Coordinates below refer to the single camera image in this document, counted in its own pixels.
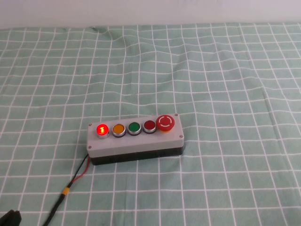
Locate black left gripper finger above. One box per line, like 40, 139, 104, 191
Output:
0, 210, 16, 226

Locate red indicator light button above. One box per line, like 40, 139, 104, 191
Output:
96, 123, 110, 139

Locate yellow push button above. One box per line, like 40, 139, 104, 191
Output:
111, 123, 126, 138

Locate grey black button control box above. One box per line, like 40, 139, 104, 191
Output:
86, 113, 185, 166

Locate green push button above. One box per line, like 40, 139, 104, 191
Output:
127, 121, 142, 137

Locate flat red push button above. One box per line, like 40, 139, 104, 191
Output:
143, 120, 157, 135

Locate red mushroom emergency stop button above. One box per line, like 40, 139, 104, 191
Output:
156, 114, 175, 133

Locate green white checked tablecloth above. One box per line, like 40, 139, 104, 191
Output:
0, 22, 301, 226

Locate thick black cable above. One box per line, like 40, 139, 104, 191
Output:
40, 194, 65, 226

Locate thin black wire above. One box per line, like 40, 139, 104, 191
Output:
66, 154, 89, 189

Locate thin red wire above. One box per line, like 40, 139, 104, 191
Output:
70, 156, 90, 186

